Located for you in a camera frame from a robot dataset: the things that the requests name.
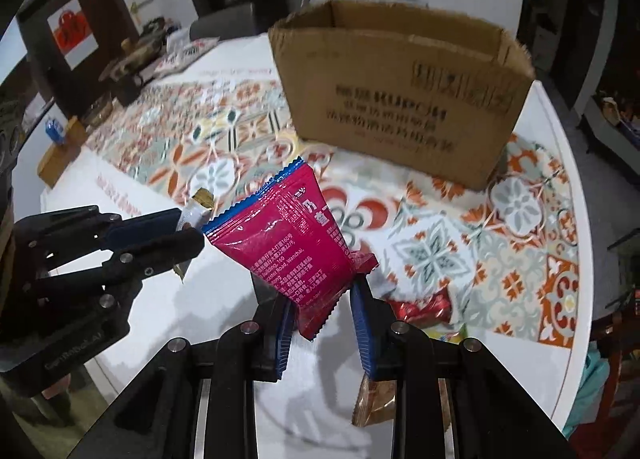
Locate gold white snack stick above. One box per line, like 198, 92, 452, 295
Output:
172, 188, 215, 285

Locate dark wooden door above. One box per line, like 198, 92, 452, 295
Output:
17, 0, 142, 105

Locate black mug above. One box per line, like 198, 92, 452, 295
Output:
117, 73, 147, 107

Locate brown snack packet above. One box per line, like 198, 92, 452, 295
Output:
351, 376, 397, 427

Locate red paper door decoration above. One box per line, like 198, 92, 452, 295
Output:
47, 0, 98, 67

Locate wooden block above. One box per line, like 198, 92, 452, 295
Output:
37, 116, 88, 188

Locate dark side shelf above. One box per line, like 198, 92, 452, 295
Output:
579, 93, 640, 176

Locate teal cloth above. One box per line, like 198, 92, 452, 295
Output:
565, 343, 608, 436

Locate magenta snack packet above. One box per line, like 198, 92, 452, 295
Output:
201, 156, 377, 340

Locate yellow green snack packet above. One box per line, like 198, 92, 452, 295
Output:
430, 324, 468, 342

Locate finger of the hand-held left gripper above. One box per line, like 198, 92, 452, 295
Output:
14, 206, 185, 262
22, 226, 207, 322

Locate cardboard box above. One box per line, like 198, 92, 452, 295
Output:
267, 0, 537, 191

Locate patterned tissue pack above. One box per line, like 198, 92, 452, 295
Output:
152, 36, 221, 75

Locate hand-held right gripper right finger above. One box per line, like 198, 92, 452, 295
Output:
349, 283, 576, 459

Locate red candy wrapper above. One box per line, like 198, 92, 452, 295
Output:
387, 289, 453, 327

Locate orange wooden chair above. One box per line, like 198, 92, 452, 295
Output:
590, 289, 640, 440

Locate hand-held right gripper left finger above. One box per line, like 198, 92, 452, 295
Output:
70, 273, 296, 459

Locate grey upholstered chair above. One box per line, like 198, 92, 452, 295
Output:
190, 4, 261, 40

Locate patterned tile print tablecloth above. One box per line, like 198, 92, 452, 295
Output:
39, 32, 593, 440

